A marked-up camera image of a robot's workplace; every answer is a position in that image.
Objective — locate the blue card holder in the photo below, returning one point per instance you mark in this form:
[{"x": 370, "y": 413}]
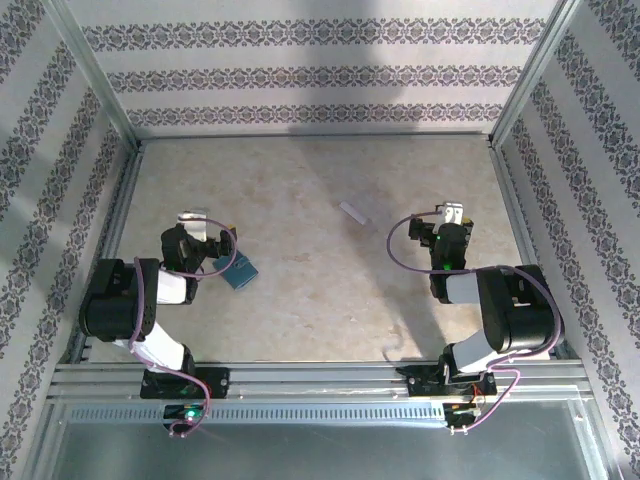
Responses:
[{"x": 240, "y": 274}]

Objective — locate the clear plastic card box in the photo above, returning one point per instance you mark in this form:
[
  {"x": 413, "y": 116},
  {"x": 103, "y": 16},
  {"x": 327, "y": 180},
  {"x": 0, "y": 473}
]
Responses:
[{"x": 375, "y": 220}]

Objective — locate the stack of red cards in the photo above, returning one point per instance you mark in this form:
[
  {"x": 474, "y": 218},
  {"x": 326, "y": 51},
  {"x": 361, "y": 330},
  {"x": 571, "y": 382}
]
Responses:
[{"x": 353, "y": 212}]

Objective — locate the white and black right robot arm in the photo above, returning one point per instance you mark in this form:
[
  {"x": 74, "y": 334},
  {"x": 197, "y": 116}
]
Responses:
[{"x": 515, "y": 310}]

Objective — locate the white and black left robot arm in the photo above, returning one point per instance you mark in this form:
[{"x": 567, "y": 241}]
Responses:
[{"x": 112, "y": 305}]

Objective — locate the controller board with green light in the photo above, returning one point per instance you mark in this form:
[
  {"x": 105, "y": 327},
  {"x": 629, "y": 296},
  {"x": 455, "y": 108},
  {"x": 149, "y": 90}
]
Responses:
[{"x": 189, "y": 414}]

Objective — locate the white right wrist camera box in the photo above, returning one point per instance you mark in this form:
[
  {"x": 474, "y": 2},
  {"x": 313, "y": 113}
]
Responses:
[{"x": 450, "y": 214}]

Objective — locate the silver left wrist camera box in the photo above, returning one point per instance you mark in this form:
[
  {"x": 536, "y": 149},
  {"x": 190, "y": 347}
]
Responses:
[{"x": 192, "y": 222}]

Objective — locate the aluminium side rail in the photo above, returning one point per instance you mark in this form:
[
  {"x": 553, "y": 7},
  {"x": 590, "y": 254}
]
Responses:
[
  {"x": 122, "y": 200},
  {"x": 514, "y": 200}
]

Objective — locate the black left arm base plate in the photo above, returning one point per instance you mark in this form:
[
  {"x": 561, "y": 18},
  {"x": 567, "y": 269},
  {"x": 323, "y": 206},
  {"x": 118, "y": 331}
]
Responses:
[{"x": 220, "y": 382}]

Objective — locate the aluminium rear rail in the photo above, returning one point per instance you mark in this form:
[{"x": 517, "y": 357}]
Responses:
[{"x": 315, "y": 136}]

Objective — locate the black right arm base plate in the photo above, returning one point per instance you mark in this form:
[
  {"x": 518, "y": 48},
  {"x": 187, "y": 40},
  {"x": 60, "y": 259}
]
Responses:
[{"x": 420, "y": 385}]

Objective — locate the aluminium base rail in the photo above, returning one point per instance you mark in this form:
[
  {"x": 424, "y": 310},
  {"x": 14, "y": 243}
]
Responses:
[{"x": 320, "y": 380}]

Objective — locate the aluminium frame post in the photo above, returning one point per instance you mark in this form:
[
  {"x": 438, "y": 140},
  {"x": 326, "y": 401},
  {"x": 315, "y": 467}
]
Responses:
[
  {"x": 535, "y": 65},
  {"x": 91, "y": 65}
]

